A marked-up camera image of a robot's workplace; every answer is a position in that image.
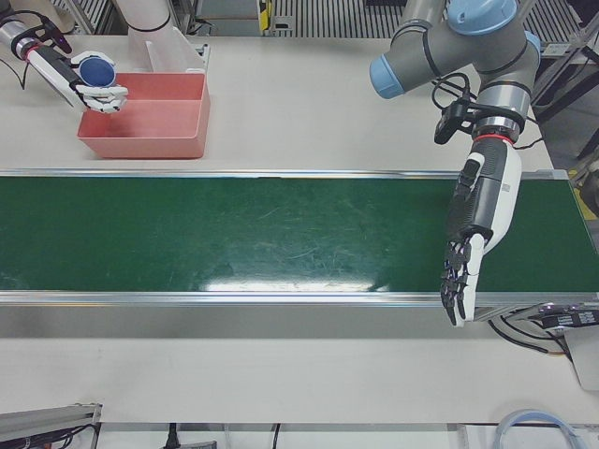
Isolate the light blue hose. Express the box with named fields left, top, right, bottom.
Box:
left=495, top=409, right=584, bottom=449

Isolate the dark blue cup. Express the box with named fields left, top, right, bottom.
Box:
left=78, top=55, right=117, bottom=88

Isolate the yellow safety marker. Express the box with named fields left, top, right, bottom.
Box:
left=258, top=0, right=275, bottom=34

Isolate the pink plastic box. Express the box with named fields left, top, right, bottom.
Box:
left=77, top=72, right=211, bottom=161

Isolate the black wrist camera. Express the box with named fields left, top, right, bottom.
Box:
left=432, top=100, right=474, bottom=145
left=35, top=13, right=74, bottom=55

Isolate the black labelled controller unit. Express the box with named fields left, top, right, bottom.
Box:
left=523, top=302, right=599, bottom=331

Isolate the white device housing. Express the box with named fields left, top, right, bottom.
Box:
left=563, top=325, right=599, bottom=392

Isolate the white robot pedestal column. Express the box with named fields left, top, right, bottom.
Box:
left=114, top=0, right=210, bottom=76

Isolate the aluminium extrusion bar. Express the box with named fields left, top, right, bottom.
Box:
left=0, top=400, right=103, bottom=449

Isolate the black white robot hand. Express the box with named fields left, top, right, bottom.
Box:
left=25, top=46, right=130, bottom=114
left=438, top=133, right=524, bottom=328

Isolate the black cable under conveyor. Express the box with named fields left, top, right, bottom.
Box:
left=486, top=316, right=570, bottom=357

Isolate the beige fabric curtain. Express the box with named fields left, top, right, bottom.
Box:
left=46, top=0, right=76, bottom=34

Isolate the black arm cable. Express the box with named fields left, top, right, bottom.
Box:
left=429, top=71, right=472, bottom=112

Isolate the green conveyor belt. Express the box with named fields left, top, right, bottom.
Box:
left=0, top=176, right=599, bottom=296

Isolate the aluminium conveyor side rail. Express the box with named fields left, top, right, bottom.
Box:
left=0, top=290, right=599, bottom=308
left=0, top=168, right=570, bottom=181

